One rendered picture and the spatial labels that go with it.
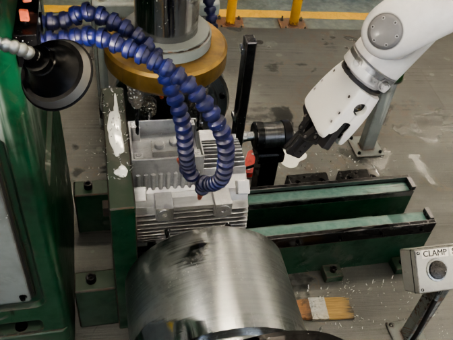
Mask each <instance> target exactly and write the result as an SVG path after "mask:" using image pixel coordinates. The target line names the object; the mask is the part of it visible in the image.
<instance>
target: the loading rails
mask: <svg viewBox="0 0 453 340"><path fill-rule="evenodd" d="M415 188H416V185H415V184H414V182H413V180H412V179H411V177H410V176H409V175H408V174H405V175H389V176H380V177H364V178H356V179H339V180H331V181H315V182H307V183H290V184H282V185H273V186H258V187H250V194H248V206H249V208H248V213H247V214H248V217H247V224H246V229H248V230H252V231H255V232H258V233H261V234H262V235H265V236H266V237H268V238H269V239H271V240H272V241H273V242H274V243H275V244H276V245H277V246H278V248H279V250H280V252H281V254H282V258H283V260H284V264H285V266H286V271H287V273H288V274H293V273H304V272H310V271H321V274H322V276H323V279H324V282H325V283H329V282H336V281H342V279H343V277H344V275H343V273H342V270H341V268H345V267H351V266H363V265H368V264H379V263H386V262H389V264H390V266H391V269H392V271H393V273H394V274H395V275H397V274H402V265H401V259H400V249H403V248H415V247H421V246H424V245H425V243H426V241H427V239H428V237H429V236H430V234H431V232H432V231H433V228H434V227H435V225H436V223H437V222H436V220H435V219H434V216H433V214H432V213H431V211H430V209H429V207H426V208H424V209H423V212H410V213H404V211H405V209H406V207H407V205H408V203H409V200H410V199H411V196H412V195H413V192H414V190H415Z"/></svg>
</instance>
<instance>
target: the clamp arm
mask: <svg viewBox="0 0 453 340"><path fill-rule="evenodd" d="M256 49H257V41H256V39H255V36H254V35H253V34H244V35H243V44H240V45H239V50H240V52H241V60H240V66H239V77H238V82H237V93H236V99H235V109H234V111H231V117H232V119H233V125H232V131H231V133H232V134H236V138H238V141H239V142H240V145H241V147H242V145H243V143H244V142H246V141H244V140H247V137H244V136H246V135H247V134H246V133H244V132H245V122H246V117H247V108H248V104H249V95H250V90H251V81H252V76H253V67H254V62H255V54H256Z"/></svg>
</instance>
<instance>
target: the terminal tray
mask: <svg viewBox="0 0 453 340"><path fill-rule="evenodd" d="M190 121H193V123H192V132H193V138H192V139H193V147H194V150H198V151H199V153H197V154H196V153H194V154H195V165H196V169H197V170H198V171H199V173H200V176H201V175H203V172H204V159H205V156H204V150H203V146H202V141H201V138H200V132H199V131H196V130H197V127H196V122H197V119H196V118H191V120H190ZM134 123H135V121H128V133H130V134H129V135H128V137H129V149H130V156H131V164H132V166H131V168H132V167H133V168H132V171H133V172H132V175H133V186H134V187H135V188H136V187H146V191H147V190H148V188H151V189H152V190H155V189H156V188H158V189H159V190H162V189H163V187H166V189H170V187H171V186H173V188H174V189H177V186H180V187H181V188H184V187H185V186H188V187H189V188H190V187H191V186H192V185H195V182H188V181H186V180H185V178H184V177H183V175H182V174H181V173H180V172H179V164H178V162H177V158H178V155H179V154H178V152H177V139H176V131H175V124H174V123H173V120H172V119H159V120H145V121H139V135H137V134H136V133H135V129H136V127H133V124H134ZM137 153H139V154H141V156H140V157H137V156H136V154H137Z"/></svg>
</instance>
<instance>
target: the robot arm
mask: <svg viewBox="0 0 453 340"><path fill-rule="evenodd" d="M450 33H453V0H383V1H382V2H381V3H379V4H378V5H377V6H376V7H374V8H373V9H372V10H371V11H370V12H369V14H368V15H367V17H366V18H365V20H364V22H363V25H362V28H361V37H360V38H359V40H358V41H357V42H356V43H355V44H354V45H353V46H352V47H351V48H350V49H349V51H348V52H347V53H346V54H345V55H344V60H343V61H341V62H340V63H339V64H338V65H337V66H335V67H334V68H333V69H332V70H330V71H329V72H328V73H327V74H326V75H325V76H324V77H323V78H322V79H321V80H320V81H319V82H318V83H317V84H316V85H315V86H314V87H313V89H312V90H311V91H310V92H309V94H308V95H307V96H306V98H305V104H304V106H303V112H304V117H303V121H302V122H301V123H300V124H299V127H298V130H299V131H297V132H296V133H295V134H294V135H293V137H292V138H291V139H290V140H289V141H288V142H287V143H286V144H285V145H284V149H285V151H286V153H287V154H289V155H291V156H293V157H296V158H298V159H299V158H301V157H302V156H303V155H304V154H305V153H306V152H307V150H308V149H309V148H310V147H311V146H312V145H313V144H315V145H317V144H319V145H320V147H321V148H323V149H325V150H329V149H330V147H331V146H332V145H333V143H334V142H335V143H337V144H338V145H342V144H344V143H345V142H346V141H347V140H348V139H349V138H350V137H351V136H352V135H353V134H354V133H355V131H356V130H357V129H358V128H359V126H360V125H361V124H362V123H363V122H364V121H365V119H366V118H367V117H368V115H369V114H370V113H371V111H372V110H373V108H374V107H375V105H376V104H377V102H378V101H379V98H378V95H379V94H380V93H381V92H383V93H385V92H386V91H387V90H388V89H389V88H390V87H391V86H392V85H393V84H394V83H395V82H396V81H397V80H398V79H399V78H400V77H401V76H402V75H403V74H404V73H405V71H406V70H407V69H408V68H409V67H410V66H411V65H412V64H414V62H416V60H418V58H420V56H422V54H424V52H426V50H428V48H429V47H430V46H431V45H432V44H433V43H434V42H435V41H436V40H438V39H440V38H442V37H444V36H446V35H448V34H450ZM316 133H318V134H316Z"/></svg>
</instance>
